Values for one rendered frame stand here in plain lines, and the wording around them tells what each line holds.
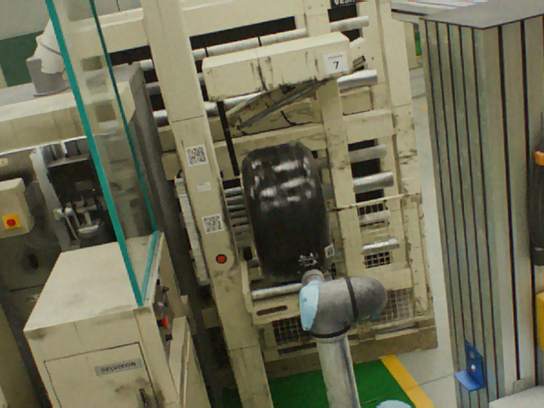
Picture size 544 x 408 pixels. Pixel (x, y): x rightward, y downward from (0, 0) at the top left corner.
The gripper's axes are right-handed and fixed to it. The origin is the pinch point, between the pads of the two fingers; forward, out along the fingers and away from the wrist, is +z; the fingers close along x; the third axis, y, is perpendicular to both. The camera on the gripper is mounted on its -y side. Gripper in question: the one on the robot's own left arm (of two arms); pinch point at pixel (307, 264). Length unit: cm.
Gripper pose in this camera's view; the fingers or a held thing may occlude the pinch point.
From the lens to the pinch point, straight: 247.5
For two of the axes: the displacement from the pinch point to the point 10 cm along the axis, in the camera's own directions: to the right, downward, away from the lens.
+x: -9.8, 2.0, 0.0
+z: -0.5, -2.5, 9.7
